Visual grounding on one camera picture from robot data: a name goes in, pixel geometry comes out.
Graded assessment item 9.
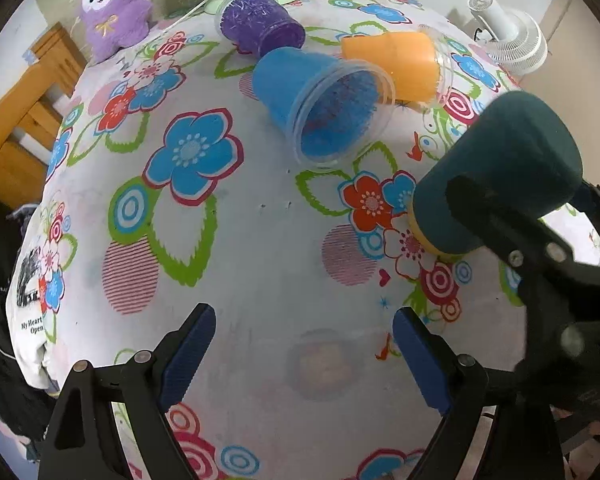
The purple cup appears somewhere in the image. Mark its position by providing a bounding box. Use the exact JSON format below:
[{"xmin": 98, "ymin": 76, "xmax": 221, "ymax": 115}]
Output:
[{"xmin": 214, "ymin": 0, "xmax": 307, "ymax": 58}]

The orange cup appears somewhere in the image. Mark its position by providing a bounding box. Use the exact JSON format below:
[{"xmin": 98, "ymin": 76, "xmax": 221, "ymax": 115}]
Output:
[{"xmin": 340, "ymin": 25, "xmax": 456, "ymax": 111}]

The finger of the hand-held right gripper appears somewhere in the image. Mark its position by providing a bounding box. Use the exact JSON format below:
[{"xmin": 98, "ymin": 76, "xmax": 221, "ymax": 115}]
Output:
[
  {"xmin": 567, "ymin": 179, "xmax": 600, "ymax": 242},
  {"xmin": 446, "ymin": 174, "xmax": 577, "ymax": 282}
]

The white electric fan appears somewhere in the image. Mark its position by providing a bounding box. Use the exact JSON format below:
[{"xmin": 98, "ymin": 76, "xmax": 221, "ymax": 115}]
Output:
[{"xmin": 467, "ymin": 0, "xmax": 550, "ymax": 77}]

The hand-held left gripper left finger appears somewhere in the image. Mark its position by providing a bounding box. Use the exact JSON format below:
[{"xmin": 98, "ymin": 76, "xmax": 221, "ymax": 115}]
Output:
[{"xmin": 37, "ymin": 303, "xmax": 217, "ymax": 480}]

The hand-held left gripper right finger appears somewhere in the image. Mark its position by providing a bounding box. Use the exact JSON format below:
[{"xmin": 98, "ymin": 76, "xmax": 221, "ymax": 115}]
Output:
[{"xmin": 392, "ymin": 306, "xmax": 567, "ymax": 480}]

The dark clothing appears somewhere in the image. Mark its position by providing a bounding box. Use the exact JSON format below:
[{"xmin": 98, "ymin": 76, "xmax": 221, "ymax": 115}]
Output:
[{"xmin": 0, "ymin": 192, "xmax": 57, "ymax": 442}]

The purple plush toy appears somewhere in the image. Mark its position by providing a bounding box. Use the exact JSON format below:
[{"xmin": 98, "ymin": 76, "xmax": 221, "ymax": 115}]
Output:
[{"xmin": 74, "ymin": 0, "xmax": 156, "ymax": 63}]

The blue cup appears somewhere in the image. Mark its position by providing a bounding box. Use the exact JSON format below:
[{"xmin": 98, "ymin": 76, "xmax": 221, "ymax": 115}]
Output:
[{"xmin": 251, "ymin": 47, "xmax": 397, "ymax": 170}]

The floral tablecloth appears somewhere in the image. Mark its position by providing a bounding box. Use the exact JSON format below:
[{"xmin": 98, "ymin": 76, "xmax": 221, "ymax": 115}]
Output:
[{"xmin": 7, "ymin": 0, "xmax": 600, "ymax": 480}]

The dark teal cup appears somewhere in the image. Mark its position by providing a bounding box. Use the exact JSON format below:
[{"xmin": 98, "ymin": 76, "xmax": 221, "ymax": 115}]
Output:
[{"xmin": 406, "ymin": 91, "xmax": 585, "ymax": 262}]

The wooden furniture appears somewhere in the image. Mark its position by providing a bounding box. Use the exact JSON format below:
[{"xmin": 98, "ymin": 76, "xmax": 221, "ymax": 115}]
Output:
[{"xmin": 0, "ymin": 22, "xmax": 88, "ymax": 211}]

